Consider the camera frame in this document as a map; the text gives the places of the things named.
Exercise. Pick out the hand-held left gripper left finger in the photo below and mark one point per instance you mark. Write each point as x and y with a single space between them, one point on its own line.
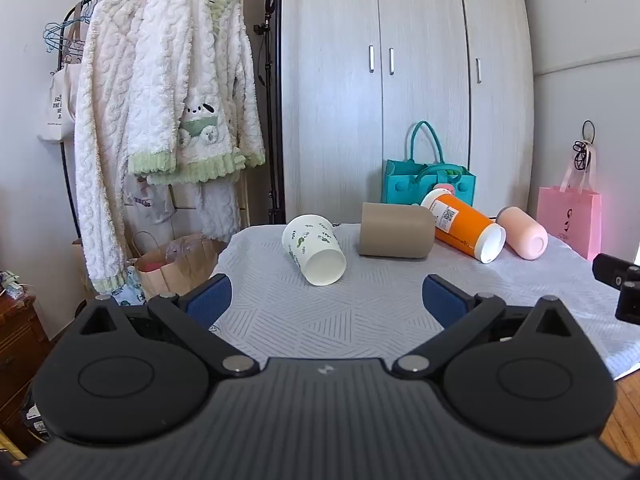
207 300

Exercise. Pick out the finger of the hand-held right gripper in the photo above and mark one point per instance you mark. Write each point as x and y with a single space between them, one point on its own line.
609 266
630 305

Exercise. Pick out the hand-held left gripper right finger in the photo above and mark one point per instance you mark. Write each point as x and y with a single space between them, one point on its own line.
445 300

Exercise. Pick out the white cup with green print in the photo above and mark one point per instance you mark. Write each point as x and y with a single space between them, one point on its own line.
307 242

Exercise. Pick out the orange cup with white label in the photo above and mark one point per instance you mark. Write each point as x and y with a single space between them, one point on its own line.
462 225

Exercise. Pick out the brown paper cup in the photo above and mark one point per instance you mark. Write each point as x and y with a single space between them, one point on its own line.
395 230

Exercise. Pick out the pink cup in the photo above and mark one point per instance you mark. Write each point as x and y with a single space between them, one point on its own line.
522 232

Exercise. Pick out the brown paper bag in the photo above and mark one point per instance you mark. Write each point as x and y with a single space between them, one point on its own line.
170 270

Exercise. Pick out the pink paper gift bag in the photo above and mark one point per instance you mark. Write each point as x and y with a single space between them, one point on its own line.
570 220

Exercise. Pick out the blue floral bag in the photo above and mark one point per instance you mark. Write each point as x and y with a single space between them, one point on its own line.
129 287

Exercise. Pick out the white patterned table cover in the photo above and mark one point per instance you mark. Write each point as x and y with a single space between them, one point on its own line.
360 305

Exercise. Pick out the white fluffy pants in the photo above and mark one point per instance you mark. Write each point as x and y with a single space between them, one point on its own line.
220 210

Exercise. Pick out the white printed cloth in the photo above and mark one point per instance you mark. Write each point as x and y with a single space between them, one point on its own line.
147 202

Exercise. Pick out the teal felt tote bag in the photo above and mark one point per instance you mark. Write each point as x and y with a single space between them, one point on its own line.
405 182

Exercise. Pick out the black clothes rack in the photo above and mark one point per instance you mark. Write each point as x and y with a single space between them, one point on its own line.
67 175

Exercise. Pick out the white fluffy robe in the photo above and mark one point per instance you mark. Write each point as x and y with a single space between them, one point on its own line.
100 135

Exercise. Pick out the brown wooden cabinet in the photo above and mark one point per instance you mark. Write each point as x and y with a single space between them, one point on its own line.
17 355

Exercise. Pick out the black light stand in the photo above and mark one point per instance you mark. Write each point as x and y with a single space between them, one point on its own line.
270 110

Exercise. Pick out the white and green fluffy jacket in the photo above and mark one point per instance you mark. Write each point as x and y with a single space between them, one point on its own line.
195 85

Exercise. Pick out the grey wooden wardrobe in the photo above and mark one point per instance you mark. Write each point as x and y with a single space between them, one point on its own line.
330 110

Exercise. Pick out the white canvas tote bag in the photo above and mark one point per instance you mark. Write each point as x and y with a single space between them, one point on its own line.
57 105

